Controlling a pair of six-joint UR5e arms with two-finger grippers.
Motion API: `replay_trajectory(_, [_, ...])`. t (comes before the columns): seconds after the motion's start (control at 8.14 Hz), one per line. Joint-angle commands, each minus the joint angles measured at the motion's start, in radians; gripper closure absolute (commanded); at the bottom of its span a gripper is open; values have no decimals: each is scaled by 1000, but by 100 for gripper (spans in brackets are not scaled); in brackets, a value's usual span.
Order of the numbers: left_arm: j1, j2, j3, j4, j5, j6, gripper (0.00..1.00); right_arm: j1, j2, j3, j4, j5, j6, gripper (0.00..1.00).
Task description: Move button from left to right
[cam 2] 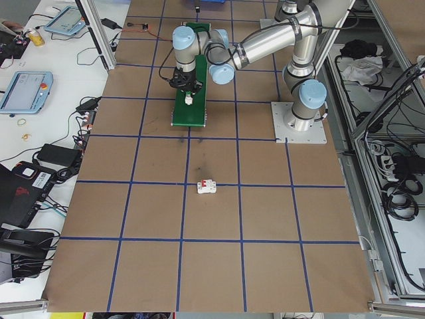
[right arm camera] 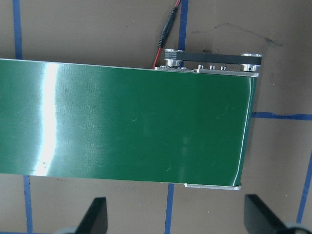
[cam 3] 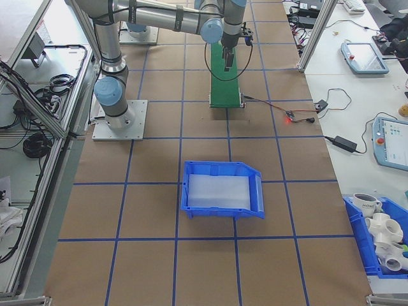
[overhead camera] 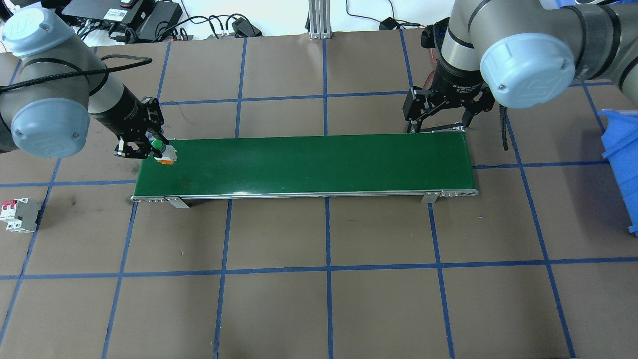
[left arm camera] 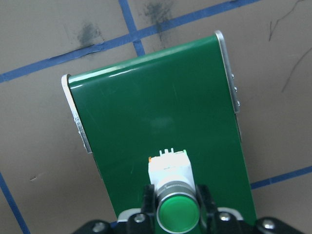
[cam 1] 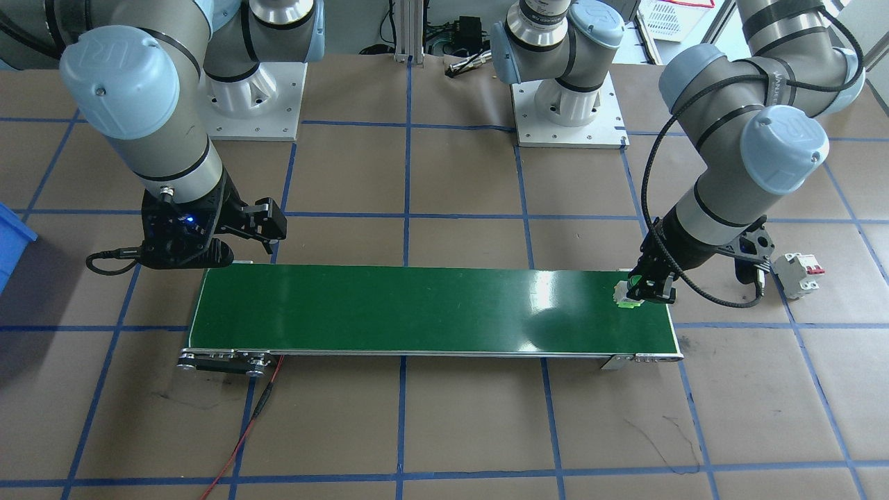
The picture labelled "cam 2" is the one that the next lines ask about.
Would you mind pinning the multi-plug power strip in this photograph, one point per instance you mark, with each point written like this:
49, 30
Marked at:
84, 129

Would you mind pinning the blue plastic storage bin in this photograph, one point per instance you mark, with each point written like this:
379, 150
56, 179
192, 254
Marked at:
212, 1

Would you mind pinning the V-shaped metal bar frame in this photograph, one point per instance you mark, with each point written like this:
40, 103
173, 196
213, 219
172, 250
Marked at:
376, 216

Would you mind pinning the small motor controller board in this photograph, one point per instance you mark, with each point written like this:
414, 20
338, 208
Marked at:
146, 26

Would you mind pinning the yellow drink can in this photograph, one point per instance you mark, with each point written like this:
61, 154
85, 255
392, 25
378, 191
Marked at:
36, 39

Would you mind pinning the aluminium corner bar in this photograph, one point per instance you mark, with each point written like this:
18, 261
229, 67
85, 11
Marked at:
398, 307
23, 306

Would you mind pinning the black power adapter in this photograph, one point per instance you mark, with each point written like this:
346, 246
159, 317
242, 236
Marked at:
108, 22
88, 103

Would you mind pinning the black crumpled cloth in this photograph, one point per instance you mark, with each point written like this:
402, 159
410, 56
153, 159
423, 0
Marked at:
358, 48

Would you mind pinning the green belt conveyor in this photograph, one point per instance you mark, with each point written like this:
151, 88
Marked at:
189, 116

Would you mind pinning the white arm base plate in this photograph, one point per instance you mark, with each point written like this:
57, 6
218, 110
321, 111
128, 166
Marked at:
282, 126
267, 23

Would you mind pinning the large black power brick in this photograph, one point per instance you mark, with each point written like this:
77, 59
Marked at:
59, 154

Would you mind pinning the white power strip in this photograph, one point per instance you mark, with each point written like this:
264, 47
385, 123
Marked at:
386, 163

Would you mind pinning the small white button switch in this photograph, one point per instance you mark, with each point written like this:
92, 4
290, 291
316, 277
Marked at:
188, 100

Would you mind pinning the white crumpled cloth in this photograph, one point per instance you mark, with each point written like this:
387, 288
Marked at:
360, 71

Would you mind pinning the small black box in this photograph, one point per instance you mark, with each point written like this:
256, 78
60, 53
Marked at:
114, 44

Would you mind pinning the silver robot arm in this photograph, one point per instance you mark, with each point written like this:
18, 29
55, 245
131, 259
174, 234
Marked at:
287, 10
275, 33

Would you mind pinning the black case with red logo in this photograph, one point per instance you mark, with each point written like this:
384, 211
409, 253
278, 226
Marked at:
20, 196

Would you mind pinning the blue grey teach pendant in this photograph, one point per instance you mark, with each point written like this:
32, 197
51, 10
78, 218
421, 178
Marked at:
64, 20
25, 91

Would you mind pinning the aluminium profile post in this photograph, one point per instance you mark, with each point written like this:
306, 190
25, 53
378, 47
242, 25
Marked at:
99, 40

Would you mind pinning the red white circuit breaker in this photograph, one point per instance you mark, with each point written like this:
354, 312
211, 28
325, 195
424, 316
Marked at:
206, 187

